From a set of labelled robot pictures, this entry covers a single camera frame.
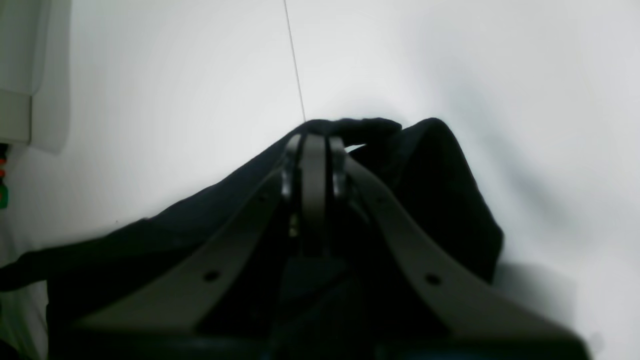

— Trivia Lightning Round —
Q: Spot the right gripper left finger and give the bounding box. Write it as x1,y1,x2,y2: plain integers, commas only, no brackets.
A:
70,134,327,360

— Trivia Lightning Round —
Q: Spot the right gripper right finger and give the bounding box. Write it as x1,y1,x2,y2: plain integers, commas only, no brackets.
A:
327,137,590,360

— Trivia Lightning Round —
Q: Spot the black T-shirt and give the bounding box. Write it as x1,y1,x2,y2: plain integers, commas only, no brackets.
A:
0,117,505,360

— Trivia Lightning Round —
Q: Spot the white cabinet left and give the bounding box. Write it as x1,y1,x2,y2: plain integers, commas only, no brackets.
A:
0,0,51,144

